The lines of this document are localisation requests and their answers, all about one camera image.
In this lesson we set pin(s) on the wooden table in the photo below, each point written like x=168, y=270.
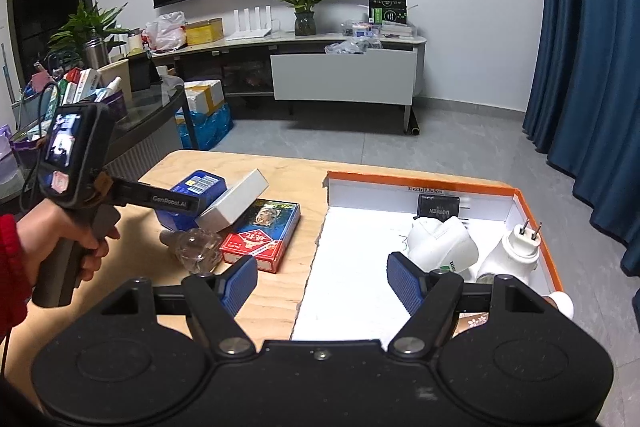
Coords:
x=317, y=236

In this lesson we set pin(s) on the red blue card box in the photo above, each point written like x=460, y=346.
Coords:
x=263, y=231

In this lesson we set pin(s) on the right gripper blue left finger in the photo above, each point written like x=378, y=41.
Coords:
x=214, y=301

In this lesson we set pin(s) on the purple box of items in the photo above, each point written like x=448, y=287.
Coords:
x=105, y=85

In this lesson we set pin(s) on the yellow box on cabinet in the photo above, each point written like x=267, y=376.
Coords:
x=204, y=31

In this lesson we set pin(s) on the black green display box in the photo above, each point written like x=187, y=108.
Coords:
x=388, y=11

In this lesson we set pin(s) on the white router with antennas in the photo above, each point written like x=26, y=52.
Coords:
x=252, y=25

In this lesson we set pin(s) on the potted plant at left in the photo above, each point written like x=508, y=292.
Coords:
x=89, y=21

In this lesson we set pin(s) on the dark round side table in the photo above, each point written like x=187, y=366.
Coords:
x=130, y=137

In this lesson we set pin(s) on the red white plastic bag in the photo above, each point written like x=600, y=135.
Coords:
x=166, y=33

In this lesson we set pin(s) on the blue cardboard box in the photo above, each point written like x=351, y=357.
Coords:
x=192, y=199

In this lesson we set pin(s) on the person's left hand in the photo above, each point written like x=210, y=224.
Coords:
x=40, y=230

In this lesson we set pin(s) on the white plug adapter with prongs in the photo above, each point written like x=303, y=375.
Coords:
x=517, y=254

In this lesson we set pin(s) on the blue bag on floor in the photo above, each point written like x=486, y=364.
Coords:
x=209, y=129

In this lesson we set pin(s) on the cardboard box on floor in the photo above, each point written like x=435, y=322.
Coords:
x=204, y=96

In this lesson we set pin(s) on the white cardboard box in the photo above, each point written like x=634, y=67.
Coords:
x=231, y=204

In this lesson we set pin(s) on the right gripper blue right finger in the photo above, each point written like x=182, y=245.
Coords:
x=431, y=299

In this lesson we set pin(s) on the small black box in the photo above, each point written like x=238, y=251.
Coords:
x=440, y=207

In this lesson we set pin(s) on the orange rimmed white tray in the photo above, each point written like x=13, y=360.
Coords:
x=474, y=228

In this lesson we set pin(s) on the blue curtain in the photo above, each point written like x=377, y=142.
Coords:
x=583, y=110

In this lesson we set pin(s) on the white tv cabinet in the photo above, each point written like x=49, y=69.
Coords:
x=288, y=68

